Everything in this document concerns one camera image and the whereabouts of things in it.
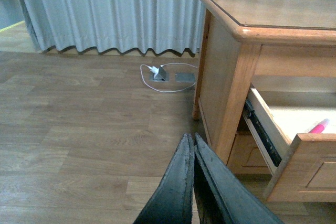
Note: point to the wooden nightstand cabinet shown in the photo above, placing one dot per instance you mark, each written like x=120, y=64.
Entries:
x=247, y=38

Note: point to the grey-green pleated curtain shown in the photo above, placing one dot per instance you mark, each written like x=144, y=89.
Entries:
x=121, y=24

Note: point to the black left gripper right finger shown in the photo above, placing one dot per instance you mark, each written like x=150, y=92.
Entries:
x=220, y=196

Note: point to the open metal floor socket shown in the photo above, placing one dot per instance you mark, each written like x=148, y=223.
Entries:
x=162, y=76

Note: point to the black metal drawer rail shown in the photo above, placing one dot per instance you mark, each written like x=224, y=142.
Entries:
x=265, y=139

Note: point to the white plug adapter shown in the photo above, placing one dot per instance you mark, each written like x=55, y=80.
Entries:
x=154, y=69

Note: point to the closed metal floor socket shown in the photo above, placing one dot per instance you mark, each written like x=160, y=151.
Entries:
x=185, y=77

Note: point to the pink marker white cap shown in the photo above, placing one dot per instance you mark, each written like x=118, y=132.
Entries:
x=320, y=127

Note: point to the wooden drawer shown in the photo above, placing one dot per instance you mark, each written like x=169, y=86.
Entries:
x=307, y=170
x=245, y=156

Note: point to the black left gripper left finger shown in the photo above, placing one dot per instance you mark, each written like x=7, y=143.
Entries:
x=172, y=201

